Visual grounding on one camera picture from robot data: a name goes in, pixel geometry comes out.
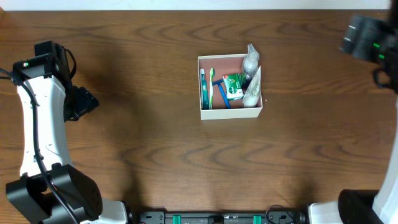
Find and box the red teal toothpaste tube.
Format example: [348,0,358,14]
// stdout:
[200,68,209,110]

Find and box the green white toothbrush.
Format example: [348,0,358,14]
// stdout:
[209,67,215,110]

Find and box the blue disposable razor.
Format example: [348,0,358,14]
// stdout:
[213,79,231,109]

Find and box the green soap bar pack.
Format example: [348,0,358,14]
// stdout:
[223,73,244,101]

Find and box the white leaf-print lotion tube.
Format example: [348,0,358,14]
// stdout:
[243,67,261,108]

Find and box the clear foam pump bottle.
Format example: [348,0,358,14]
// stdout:
[241,44,260,86]

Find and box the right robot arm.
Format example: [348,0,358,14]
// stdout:
[299,0,397,224]

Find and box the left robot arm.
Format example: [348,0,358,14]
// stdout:
[6,53,128,223]

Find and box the white square box pink inside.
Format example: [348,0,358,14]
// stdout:
[197,54,263,120]

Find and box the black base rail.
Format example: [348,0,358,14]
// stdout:
[138,208,309,224]

